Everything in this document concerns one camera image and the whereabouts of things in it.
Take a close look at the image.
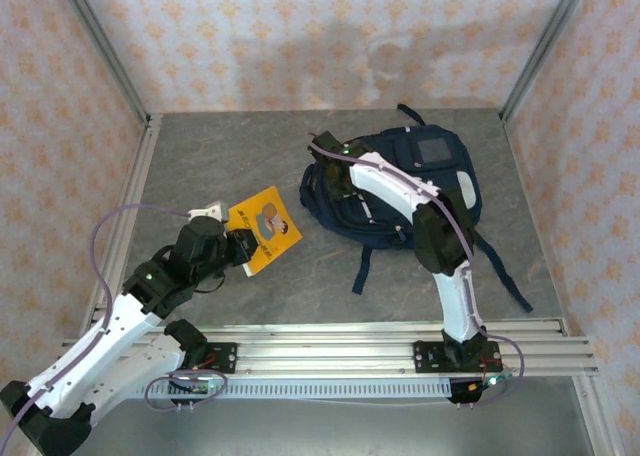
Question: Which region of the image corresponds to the white slotted cable duct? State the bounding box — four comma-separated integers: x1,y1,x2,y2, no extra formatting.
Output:
144,378,454,401

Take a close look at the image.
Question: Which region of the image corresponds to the yellow book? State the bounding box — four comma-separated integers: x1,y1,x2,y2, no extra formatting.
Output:
227,185,304,278

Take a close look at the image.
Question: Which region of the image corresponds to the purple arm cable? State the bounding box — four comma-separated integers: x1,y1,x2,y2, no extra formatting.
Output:
0,204,229,450
306,138,525,407

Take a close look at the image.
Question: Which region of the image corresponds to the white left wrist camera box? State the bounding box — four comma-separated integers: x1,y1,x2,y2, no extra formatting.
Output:
187,201,230,223

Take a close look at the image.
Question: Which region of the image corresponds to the long aluminium mounting rail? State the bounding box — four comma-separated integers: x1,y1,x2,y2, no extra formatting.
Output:
62,318,601,379

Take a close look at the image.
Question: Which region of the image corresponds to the aluminium frame post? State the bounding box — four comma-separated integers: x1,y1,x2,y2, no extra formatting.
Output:
53,0,152,127
498,0,594,122
574,378,626,456

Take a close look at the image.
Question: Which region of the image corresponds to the navy blue backpack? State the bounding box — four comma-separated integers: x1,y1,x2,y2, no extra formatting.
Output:
298,103,534,313

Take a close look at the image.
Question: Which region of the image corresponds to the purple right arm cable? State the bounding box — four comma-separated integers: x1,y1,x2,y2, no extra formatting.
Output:
306,138,525,407

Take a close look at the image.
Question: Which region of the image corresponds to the grey metal shelf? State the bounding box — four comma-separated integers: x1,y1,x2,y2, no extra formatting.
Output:
94,398,599,456

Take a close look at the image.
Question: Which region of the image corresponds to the small black controller board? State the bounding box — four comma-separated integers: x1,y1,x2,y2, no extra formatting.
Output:
168,377,222,396
447,373,517,408

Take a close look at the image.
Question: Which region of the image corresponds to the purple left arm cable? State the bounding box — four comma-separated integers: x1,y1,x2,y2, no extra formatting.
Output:
0,204,229,450

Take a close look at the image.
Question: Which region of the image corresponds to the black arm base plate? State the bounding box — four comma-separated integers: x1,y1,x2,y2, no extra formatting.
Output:
413,340,504,376
189,342,239,376

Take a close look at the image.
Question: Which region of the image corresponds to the grooved aluminium side rail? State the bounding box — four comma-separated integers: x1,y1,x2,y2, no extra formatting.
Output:
94,114,164,312

